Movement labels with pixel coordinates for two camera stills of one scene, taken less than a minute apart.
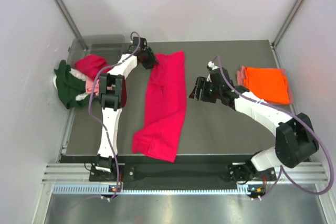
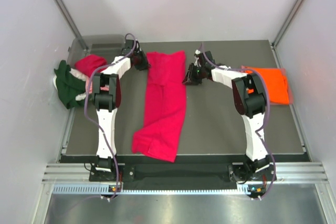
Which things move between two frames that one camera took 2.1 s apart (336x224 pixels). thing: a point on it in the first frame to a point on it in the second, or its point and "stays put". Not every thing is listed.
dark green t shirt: (70, 86) stays put
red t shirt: (91, 65) stays put
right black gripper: (201, 83) to (188, 79)
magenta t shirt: (161, 137) stays put
